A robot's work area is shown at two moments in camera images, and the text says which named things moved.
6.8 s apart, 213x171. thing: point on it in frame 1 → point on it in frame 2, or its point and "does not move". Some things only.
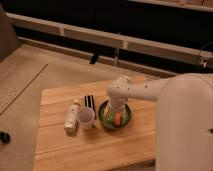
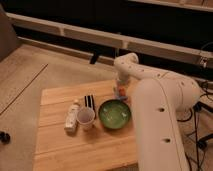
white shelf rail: [112, 38] does not move
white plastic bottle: [71, 120] does not move
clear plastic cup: [85, 118] does not move
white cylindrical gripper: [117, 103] → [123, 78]
